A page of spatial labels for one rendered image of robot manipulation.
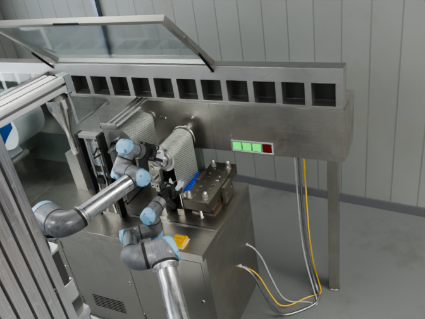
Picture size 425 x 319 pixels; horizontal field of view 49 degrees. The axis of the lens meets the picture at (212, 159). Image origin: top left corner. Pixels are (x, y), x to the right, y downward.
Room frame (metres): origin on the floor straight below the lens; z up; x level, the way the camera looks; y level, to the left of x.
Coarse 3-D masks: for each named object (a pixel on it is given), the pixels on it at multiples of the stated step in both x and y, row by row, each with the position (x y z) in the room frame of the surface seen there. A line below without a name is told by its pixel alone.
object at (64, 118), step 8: (56, 112) 2.54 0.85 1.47; (64, 112) 2.55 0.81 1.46; (56, 120) 2.57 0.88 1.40; (64, 120) 2.56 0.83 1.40; (64, 128) 2.58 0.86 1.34; (72, 136) 2.60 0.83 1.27; (72, 144) 2.59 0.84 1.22; (72, 152) 2.59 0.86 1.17; (72, 160) 2.57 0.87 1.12; (80, 160) 2.56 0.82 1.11; (72, 168) 2.58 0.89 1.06; (80, 168) 2.55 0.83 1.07; (80, 176) 2.55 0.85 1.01; (80, 184) 2.57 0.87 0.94; (88, 184) 2.56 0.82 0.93
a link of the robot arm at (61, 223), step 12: (132, 168) 1.80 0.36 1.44; (120, 180) 1.72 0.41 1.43; (132, 180) 1.73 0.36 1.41; (144, 180) 1.74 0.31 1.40; (108, 192) 1.66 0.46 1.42; (120, 192) 1.68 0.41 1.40; (84, 204) 1.60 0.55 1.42; (96, 204) 1.60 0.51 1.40; (108, 204) 1.63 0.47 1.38; (60, 216) 1.54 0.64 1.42; (72, 216) 1.53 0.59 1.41; (84, 216) 1.55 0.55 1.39; (48, 228) 1.52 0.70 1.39; (60, 228) 1.50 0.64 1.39; (72, 228) 1.51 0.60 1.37
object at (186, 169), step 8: (192, 152) 2.32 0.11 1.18; (184, 160) 2.23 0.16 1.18; (192, 160) 2.31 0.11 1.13; (176, 168) 2.16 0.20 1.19; (184, 168) 2.22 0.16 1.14; (192, 168) 2.29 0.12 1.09; (176, 176) 2.14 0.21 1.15; (184, 176) 2.21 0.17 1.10; (192, 176) 2.28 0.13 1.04; (184, 184) 2.19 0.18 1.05
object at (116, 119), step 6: (132, 102) 2.54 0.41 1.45; (138, 102) 2.53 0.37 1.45; (144, 102) 2.53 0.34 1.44; (126, 108) 2.50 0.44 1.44; (132, 108) 2.48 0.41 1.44; (138, 108) 2.47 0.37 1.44; (114, 114) 2.40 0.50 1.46; (120, 114) 2.38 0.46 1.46; (126, 114) 2.37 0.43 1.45; (132, 114) 2.40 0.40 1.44; (108, 120) 2.33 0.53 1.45; (114, 120) 2.32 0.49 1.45; (120, 120) 2.31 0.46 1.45; (102, 126) 2.29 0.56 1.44; (108, 126) 2.27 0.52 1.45; (114, 126) 2.25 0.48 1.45
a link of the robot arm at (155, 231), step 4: (160, 220) 1.89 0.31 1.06; (144, 224) 1.89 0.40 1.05; (156, 224) 1.86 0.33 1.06; (160, 224) 1.88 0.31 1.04; (140, 228) 1.87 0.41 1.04; (144, 228) 1.87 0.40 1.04; (148, 228) 1.86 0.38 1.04; (152, 228) 1.86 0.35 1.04; (156, 228) 1.86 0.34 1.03; (160, 228) 1.87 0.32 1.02; (144, 232) 1.85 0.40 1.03; (148, 232) 1.85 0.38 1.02; (152, 232) 1.86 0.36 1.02; (156, 232) 1.86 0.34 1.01; (160, 232) 1.87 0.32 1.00; (144, 236) 1.85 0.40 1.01; (148, 236) 1.85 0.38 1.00; (152, 236) 1.86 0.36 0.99; (156, 236) 1.86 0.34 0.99; (160, 236) 1.86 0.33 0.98
